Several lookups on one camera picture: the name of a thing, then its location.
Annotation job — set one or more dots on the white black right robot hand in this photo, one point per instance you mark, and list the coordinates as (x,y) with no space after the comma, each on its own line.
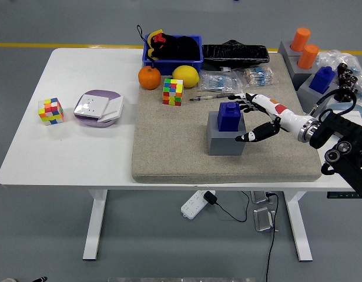
(286,116)

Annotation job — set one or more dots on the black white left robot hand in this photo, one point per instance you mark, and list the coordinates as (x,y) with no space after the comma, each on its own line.
(40,279)

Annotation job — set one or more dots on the blue square seal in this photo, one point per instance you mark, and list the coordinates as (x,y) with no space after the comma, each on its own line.
(228,117)
(320,80)

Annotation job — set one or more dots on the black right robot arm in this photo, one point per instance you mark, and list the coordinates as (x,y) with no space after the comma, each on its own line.
(339,129)

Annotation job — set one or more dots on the grey square seal holder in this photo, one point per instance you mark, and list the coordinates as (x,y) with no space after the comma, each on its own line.
(225,144)
(307,94)

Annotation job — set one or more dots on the grey round-hole seal holder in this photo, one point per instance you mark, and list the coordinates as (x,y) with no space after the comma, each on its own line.
(284,48)
(300,76)

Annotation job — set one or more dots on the orange cylinder seal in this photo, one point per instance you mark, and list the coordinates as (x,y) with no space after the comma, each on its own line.
(301,38)
(307,57)

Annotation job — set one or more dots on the clear bag of resistors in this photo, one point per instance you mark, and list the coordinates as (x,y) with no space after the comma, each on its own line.
(216,80)
(258,76)

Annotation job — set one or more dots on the pale blue plate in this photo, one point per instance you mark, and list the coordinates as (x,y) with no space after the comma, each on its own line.
(335,106)

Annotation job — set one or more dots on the silver ballpoint pen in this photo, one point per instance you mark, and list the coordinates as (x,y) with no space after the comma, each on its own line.
(219,95)

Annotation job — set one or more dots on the dark brown knob cluster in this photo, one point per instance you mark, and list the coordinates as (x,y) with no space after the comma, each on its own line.
(347,77)

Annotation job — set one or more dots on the white table leg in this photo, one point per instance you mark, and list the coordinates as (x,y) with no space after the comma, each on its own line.
(298,229)
(94,229)

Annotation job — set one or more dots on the clear plastic bags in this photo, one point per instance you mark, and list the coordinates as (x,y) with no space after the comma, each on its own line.
(331,57)

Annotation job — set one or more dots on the small white connector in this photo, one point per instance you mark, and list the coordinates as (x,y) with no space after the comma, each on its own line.
(225,69)

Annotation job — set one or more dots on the black long wrapped object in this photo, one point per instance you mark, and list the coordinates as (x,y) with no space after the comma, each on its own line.
(234,55)

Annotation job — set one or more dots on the black table control panel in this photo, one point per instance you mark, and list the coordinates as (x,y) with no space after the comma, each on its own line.
(342,195)

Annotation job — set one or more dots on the yellow lemon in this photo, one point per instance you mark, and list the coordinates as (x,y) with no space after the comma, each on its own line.
(186,76)

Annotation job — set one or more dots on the black power adapter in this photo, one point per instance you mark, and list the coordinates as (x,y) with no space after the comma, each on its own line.
(210,197)

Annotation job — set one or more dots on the multicolour puzzle cube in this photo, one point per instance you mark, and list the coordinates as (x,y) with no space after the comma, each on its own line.
(51,111)
(172,92)

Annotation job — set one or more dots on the grey-brown mat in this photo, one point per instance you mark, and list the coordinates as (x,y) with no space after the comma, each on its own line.
(169,141)

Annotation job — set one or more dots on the white power strip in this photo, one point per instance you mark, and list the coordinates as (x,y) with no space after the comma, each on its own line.
(192,205)

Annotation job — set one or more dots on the blue plastic bin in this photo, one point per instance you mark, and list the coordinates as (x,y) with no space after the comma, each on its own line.
(166,65)

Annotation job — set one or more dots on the orange fruit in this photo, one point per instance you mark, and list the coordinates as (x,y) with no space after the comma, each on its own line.
(149,77)

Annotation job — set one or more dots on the silver metal bracket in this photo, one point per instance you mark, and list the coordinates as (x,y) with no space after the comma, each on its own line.
(259,197)
(263,220)

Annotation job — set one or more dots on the white wall switch panel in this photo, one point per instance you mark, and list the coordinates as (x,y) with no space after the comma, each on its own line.
(113,110)

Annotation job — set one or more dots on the white wall socket panel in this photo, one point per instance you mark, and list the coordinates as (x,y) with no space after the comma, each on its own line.
(91,105)

